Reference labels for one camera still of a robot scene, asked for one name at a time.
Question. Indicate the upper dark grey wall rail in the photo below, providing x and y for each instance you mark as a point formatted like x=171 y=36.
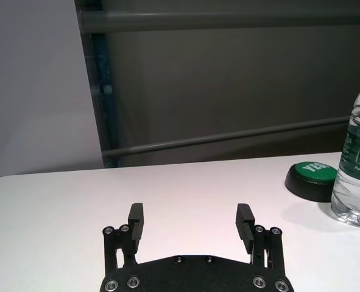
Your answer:
x=228 y=21

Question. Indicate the clear water bottle green label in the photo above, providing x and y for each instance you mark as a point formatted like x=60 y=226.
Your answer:
x=357 y=170

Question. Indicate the dark blue vertical post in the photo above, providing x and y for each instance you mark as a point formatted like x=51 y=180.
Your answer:
x=105 y=100

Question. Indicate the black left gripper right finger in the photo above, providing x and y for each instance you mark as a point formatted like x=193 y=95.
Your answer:
x=246 y=231

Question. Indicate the dark grey wall rail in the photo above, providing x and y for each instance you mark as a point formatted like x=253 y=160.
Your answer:
x=228 y=137
x=228 y=21

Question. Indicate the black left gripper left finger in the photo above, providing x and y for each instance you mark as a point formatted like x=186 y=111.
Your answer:
x=135 y=231

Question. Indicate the green YES button black base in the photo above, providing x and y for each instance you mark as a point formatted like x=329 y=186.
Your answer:
x=312 y=179

